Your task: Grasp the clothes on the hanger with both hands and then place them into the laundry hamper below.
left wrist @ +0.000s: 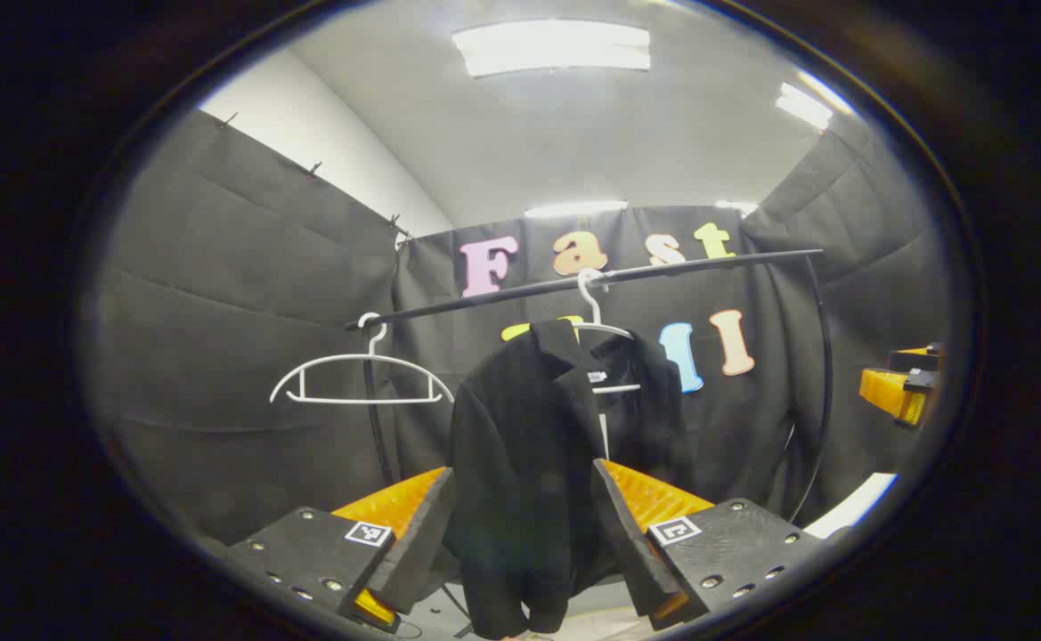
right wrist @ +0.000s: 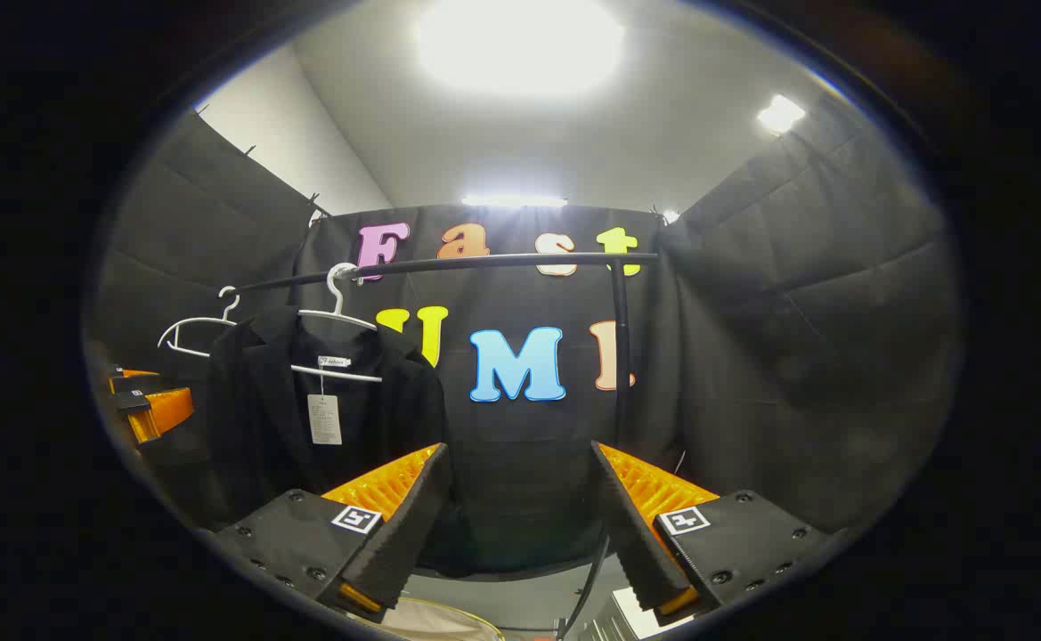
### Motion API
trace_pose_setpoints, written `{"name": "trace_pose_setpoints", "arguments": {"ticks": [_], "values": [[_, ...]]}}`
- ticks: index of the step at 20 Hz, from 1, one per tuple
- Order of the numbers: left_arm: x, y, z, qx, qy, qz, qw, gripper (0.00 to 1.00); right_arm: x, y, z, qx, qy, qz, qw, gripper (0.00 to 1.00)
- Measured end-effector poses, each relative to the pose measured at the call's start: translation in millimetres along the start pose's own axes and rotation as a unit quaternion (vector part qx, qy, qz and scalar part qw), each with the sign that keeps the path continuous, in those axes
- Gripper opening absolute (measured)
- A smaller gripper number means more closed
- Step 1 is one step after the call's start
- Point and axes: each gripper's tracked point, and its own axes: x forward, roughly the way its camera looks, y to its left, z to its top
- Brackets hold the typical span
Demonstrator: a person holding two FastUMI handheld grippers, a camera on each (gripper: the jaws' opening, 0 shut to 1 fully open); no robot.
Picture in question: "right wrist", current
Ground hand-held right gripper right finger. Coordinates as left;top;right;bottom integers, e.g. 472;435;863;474
590;441;833;620

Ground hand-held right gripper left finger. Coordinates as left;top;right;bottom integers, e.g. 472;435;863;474
213;442;451;624

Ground beige laundry hamper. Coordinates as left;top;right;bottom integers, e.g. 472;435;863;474
378;595;505;641

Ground black jacket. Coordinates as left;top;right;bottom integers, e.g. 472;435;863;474
207;307;478;578

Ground white plastic hanger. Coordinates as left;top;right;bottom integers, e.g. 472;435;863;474
158;285;241;359
296;263;385;384

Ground black metal clothes rack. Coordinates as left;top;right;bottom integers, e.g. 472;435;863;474
233;252;661;641

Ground grey ribbed metal panel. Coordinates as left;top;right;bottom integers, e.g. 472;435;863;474
584;588;656;641

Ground black backdrop cloth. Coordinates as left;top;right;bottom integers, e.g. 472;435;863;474
84;93;962;575

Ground ceiling light strip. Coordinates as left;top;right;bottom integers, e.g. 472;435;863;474
461;194;567;209

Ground large ceiling light panel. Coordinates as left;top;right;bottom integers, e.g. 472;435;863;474
413;0;628;96

